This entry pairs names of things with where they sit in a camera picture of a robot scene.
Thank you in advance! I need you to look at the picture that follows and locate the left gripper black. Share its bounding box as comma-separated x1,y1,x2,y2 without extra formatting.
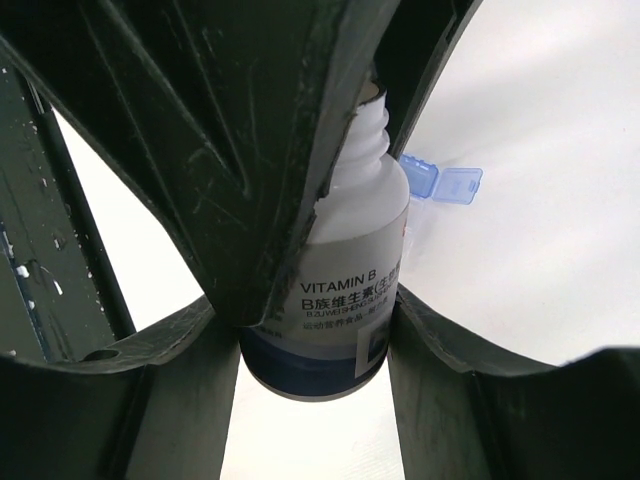
1,56,135,363

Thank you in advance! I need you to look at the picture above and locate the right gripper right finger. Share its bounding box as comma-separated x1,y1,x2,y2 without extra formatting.
388,288,639,479

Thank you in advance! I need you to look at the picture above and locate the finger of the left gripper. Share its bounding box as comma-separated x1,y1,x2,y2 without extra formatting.
387,0,482,155
1,1,395,326

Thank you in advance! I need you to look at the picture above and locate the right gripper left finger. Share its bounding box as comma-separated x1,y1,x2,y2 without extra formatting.
1,299,239,479

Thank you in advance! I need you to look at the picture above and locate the white vitamin pill bottle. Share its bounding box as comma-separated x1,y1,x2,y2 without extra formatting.
240,80,410,402

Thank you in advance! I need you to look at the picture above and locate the clear blue pill organizer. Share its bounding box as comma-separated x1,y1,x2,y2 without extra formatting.
398,154,484,261

